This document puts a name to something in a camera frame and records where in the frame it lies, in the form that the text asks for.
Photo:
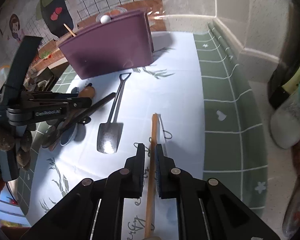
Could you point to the purple plastic utensil bin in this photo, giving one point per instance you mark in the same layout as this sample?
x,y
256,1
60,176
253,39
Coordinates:
x,y
123,43

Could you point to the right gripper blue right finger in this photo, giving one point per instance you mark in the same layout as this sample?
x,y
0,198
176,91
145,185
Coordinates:
x,y
164,177

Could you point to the blue plastic spoon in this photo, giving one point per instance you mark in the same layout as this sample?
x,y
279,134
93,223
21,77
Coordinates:
x,y
70,134

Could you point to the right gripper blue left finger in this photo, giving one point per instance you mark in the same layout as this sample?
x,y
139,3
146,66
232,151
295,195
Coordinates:
x,y
136,165

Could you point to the wooden rice paddle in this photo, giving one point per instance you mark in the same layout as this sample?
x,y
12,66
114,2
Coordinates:
x,y
87,92

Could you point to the black handled dark spoon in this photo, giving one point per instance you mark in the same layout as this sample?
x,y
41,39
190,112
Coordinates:
x,y
53,136

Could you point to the white ended utensil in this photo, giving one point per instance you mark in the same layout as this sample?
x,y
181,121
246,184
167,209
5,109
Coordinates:
x,y
105,19

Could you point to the grey metal shovel spoon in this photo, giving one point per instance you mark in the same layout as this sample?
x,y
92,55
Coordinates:
x,y
109,133

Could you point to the white green patterned table mat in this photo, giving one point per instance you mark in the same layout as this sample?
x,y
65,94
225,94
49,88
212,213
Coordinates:
x,y
208,124

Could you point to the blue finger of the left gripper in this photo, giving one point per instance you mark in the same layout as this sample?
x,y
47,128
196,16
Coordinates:
x,y
45,107
49,95

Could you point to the teal capped salt shaker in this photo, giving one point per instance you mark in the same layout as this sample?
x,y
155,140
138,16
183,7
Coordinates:
x,y
285,122

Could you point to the dark soy sauce bottle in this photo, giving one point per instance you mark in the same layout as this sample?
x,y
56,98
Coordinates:
x,y
289,60

